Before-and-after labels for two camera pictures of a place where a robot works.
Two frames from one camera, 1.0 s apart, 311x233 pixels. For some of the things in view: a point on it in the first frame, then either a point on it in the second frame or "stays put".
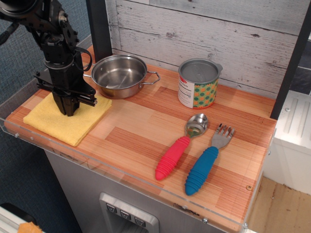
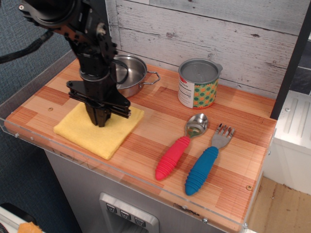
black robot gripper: [68, 80] → [98, 89]
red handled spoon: [195, 124] stays put
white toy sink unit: [288, 162] stays put
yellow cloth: [46, 116] → [74, 124]
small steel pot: [121, 76] stays put
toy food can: [198, 82] stays put
